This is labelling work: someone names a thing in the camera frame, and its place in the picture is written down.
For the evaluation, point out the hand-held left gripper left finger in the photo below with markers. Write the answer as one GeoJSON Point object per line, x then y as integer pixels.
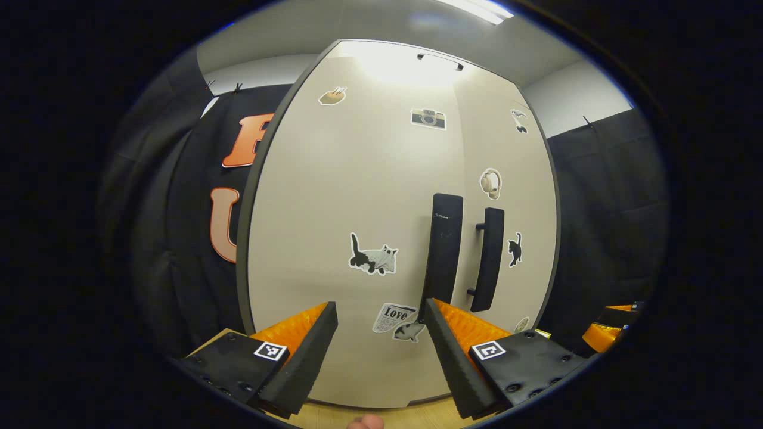
{"type": "Point", "coordinates": [304, 363]}

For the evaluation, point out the ceiling light panel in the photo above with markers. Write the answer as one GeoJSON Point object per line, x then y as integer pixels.
{"type": "Point", "coordinates": [477, 9]}

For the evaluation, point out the black backdrop cloth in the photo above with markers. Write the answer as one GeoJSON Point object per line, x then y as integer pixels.
{"type": "Point", "coordinates": [179, 238]}
{"type": "Point", "coordinates": [608, 208]}

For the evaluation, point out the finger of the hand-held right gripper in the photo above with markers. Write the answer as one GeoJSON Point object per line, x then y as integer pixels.
{"type": "Point", "coordinates": [620, 316]}
{"type": "Point", "coordinates": [603, 336]}

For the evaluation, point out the white shoe cabinet door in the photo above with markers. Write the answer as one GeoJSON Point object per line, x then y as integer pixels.
{"type": "Point", "coordinates": [334, 190]}
{"type": "Point", "coordinates": [527, 196]}

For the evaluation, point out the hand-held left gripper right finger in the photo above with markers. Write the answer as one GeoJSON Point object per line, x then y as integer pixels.
{"type": "Point", "coordinates": [453, 363]}

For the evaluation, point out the white shoe cabinet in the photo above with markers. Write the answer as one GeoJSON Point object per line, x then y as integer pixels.
{"type": "Point", "coordinates": [241, 256]}

